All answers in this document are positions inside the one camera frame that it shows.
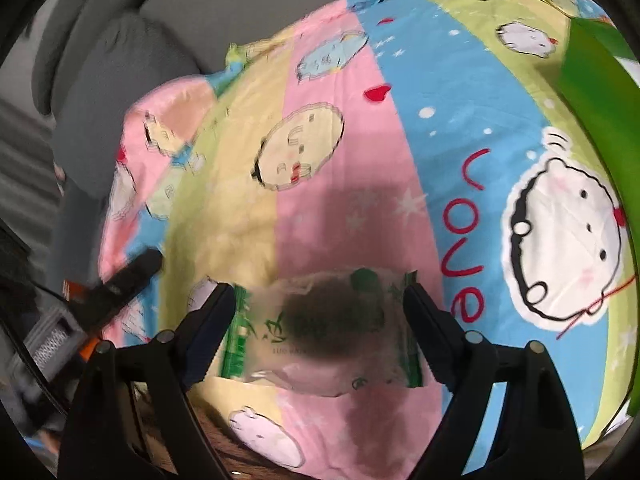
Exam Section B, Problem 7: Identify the green cardboard box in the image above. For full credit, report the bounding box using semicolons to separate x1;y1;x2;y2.
554;16;640;243

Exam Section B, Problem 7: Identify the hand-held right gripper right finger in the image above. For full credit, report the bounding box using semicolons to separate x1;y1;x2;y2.
402;284;586;480

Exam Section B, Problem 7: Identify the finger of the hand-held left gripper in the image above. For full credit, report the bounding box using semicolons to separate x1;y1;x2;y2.
86;249;165;333

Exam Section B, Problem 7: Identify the printed cartoon blanket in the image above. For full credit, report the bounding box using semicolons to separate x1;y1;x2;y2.
97;0;640;471

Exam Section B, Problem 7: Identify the grey sofa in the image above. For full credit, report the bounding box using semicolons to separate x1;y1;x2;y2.
0;0;471;281

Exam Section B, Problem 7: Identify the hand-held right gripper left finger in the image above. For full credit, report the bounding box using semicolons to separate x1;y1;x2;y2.
57;282;238;480

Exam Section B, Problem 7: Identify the black device at left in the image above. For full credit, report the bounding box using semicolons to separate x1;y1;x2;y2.
0;240;68;416

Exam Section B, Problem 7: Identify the clear plastic packet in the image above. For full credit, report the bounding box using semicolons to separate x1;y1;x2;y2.
219;267;426;398

